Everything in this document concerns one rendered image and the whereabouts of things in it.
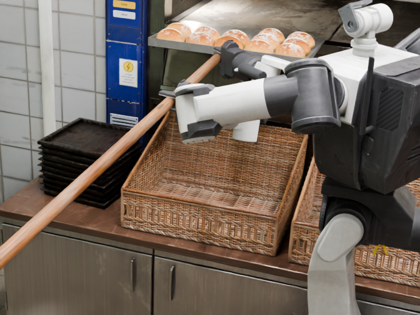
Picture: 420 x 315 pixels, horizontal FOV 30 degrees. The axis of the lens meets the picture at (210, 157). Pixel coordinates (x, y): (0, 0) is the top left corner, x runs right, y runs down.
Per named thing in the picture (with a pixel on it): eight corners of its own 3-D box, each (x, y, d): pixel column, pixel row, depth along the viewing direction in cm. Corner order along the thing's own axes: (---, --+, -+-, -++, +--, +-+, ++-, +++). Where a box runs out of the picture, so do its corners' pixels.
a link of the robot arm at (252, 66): (264, 56, 243) (289, 65, 235) (255, 89, 245) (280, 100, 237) (237, 52, 236) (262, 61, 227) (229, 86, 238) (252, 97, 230)
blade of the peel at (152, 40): (307, 67, 252) (307, 58, 251) (147, 45, 266) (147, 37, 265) (326, 38, 283) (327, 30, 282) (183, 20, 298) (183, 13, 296)
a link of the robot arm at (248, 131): (209, 134, 205) (249, 143, 201) (215, 94, 203) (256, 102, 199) (225, 132, 215) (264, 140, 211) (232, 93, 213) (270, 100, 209)
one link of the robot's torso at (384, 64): (457, 182, 196) (482, 44, 182) (377, 224, 174) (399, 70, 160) (360, 145, 215) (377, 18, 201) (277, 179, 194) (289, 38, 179)
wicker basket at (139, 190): (165, 173, 314) (167, 108, 303) (304, 197, 300) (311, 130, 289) (117, 228, 271) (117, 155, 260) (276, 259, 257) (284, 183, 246)
